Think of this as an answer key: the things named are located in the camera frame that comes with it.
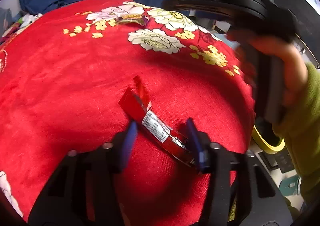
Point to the red snack wrapper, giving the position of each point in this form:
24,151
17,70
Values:
137,104

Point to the red floral blanket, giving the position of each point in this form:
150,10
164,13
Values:
63,76

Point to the green sleeve forearm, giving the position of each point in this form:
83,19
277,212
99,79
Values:
300,130

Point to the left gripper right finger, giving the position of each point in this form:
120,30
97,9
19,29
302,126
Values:
198,145

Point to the black wall television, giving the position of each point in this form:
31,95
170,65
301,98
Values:
307,24

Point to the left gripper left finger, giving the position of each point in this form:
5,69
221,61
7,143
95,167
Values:
122,146

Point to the purple gold candy wrapper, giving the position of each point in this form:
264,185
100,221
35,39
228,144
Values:
139,19

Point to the person's right hand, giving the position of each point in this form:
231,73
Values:
295,73

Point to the yellow rimmed trash bin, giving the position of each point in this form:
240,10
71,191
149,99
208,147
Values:
265,138

